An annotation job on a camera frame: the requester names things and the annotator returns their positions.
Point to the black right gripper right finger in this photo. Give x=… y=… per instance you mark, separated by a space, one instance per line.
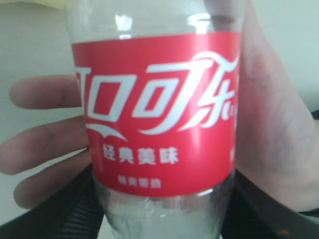
x=253 y=214

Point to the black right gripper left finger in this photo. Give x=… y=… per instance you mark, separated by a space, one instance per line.
x=72 y=213

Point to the clear cola bottle red label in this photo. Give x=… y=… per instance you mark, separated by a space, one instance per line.
x=159 y=87

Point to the person's open hand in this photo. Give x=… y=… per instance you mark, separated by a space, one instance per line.
x=277 y=143

